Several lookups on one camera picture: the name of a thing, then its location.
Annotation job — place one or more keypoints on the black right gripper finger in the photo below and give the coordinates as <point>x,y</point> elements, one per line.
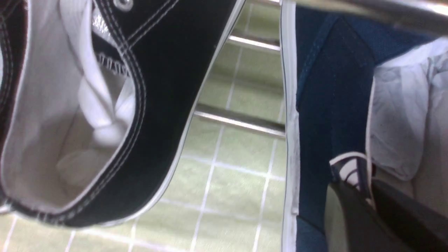
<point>396,224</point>

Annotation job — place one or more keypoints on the navy slip-on shoe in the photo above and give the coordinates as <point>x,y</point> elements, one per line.
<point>364,101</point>

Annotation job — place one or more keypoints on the stainless steel shoe rack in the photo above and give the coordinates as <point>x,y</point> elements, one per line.
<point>424,15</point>

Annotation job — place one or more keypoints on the green checkered tablecloth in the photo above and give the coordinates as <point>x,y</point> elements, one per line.
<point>227,191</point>

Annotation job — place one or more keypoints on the black canvas sneaker right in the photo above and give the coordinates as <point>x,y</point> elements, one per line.
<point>96,101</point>

